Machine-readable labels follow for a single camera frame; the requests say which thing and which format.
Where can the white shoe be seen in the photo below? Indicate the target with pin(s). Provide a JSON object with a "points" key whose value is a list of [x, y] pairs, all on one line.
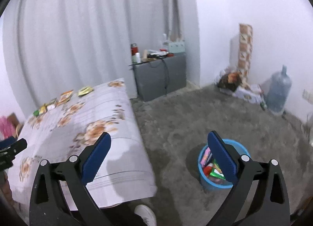
{"points": [[146, 214]]}

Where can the white yogurt bottle red cap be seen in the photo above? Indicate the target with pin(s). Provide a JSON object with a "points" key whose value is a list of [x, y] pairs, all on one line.
{"points": [[207, 169]]}

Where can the floral tablecloth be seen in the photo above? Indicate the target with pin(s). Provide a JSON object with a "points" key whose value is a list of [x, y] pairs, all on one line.
{"points": [[126, 173]]}

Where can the gold white small box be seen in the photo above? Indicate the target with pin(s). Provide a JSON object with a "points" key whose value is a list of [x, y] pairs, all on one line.
{"points": [[52, 104]]}

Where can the red thermos bottle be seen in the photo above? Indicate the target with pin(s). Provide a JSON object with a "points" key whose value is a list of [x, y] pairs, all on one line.
{"points": [[134, 48]]}

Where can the blue water jug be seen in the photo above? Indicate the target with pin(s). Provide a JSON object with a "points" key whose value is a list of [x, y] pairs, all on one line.
{"points": [[279, 90]]}

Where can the pink plastic bag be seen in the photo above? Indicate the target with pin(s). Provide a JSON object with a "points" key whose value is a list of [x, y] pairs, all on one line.
{"points": [[7, 129]]}

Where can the black orange bag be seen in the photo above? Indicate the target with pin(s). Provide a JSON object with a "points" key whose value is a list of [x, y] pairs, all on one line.
{"points": [[230, 81]]}

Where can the yellow green snack packet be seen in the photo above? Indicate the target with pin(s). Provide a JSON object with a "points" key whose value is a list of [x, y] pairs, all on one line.
{"points": [[84, 91]]}

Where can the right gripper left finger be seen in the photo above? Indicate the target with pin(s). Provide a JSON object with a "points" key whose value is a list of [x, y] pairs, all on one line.
{"points": [[48, 205]]}

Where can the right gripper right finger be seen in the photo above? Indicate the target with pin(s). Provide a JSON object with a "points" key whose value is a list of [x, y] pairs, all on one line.
{"points": [[270, 204]]}

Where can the small green packet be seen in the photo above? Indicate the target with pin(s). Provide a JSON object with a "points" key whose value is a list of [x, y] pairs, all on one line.
{"points": [[36, 113]]}

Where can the patterned tall board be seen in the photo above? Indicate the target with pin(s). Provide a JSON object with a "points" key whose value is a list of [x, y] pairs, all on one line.
{"points": [[245, 50]]}

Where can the purple blue snack bag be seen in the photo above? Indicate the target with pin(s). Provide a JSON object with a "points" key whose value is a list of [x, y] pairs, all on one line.
{"points": [[206, 157]]}

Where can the grey curtain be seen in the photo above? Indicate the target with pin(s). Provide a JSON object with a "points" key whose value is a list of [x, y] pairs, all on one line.
{"points": [[51, 46]]}

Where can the white small bottle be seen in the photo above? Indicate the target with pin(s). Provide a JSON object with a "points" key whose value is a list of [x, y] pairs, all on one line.
{"points": [[138, 57]]}

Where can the mint green organizer box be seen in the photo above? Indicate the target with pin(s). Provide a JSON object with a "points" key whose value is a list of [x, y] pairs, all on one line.
{"points": [[175, 46]]}

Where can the blue plastic trash bin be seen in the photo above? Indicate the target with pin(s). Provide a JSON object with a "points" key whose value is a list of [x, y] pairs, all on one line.
{"points": [[211, 176]]}

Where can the cardboard box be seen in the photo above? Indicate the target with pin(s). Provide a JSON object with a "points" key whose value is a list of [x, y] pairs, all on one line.
{"points": [[12, 118]]}

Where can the grey cabinet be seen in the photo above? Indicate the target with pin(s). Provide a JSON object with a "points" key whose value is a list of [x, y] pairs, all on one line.
{"points": [[160, 77]]}

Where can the orange noodle packet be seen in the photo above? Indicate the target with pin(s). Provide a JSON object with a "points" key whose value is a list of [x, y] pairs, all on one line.
{"points": [[65, 97]]}

